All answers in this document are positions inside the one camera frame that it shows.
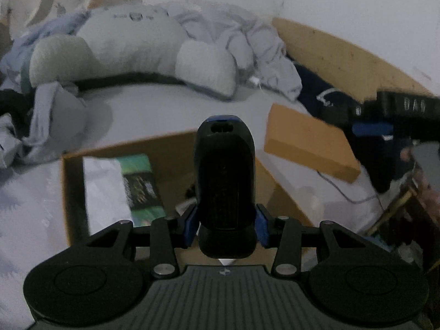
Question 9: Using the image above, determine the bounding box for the black blue handheld device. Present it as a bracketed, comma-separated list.
[194, 115, 257, 259]

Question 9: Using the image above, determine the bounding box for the orange box lid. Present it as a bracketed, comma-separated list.
[264, 104, 361, 183]

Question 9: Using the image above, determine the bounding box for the wooden headboard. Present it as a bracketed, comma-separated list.
[272, 17, 432, 101]

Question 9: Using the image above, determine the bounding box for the open brown cardboard box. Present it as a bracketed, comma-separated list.
[60, 130, 313, 246]

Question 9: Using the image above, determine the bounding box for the green tissue pack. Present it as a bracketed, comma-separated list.
[83, 154, 165, 234]

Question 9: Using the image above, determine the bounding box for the dark navy printed pillow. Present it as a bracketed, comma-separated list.
[294, 61, 360, 127]

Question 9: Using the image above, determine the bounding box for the lavender crumpled blanket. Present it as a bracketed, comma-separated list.
[159, 0, 302, 101]

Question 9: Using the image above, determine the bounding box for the grey crumpled clothing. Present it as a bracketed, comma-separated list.
[1, 81, 87, 169]

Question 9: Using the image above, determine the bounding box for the large grey plush pillow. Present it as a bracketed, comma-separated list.
[27, 4, 238, 100]

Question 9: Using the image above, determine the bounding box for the black thin cable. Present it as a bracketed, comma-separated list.
[315, 169, 388, 210]

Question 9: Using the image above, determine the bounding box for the white charger with cable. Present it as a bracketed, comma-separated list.
[248, 76, 265, 90]

